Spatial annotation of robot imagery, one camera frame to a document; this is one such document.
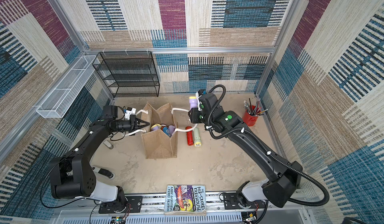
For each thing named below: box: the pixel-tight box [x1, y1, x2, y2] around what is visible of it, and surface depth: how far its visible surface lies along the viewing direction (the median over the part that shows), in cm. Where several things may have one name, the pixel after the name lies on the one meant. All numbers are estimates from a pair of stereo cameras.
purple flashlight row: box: [189, 96, 198, 110], surface depth 72 cm
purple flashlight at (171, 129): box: [168, 125, 175, 137], surface depth 95 cm
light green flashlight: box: [193, 128, 202, 148], surface depth 94 cm
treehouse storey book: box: [164, 184, 207, 216], surface depth 74 cm
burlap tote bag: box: [141, 102, 178, 159], surface depth 87 cm
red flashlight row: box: [185, 126, 194, 146], surface depth 96 cm
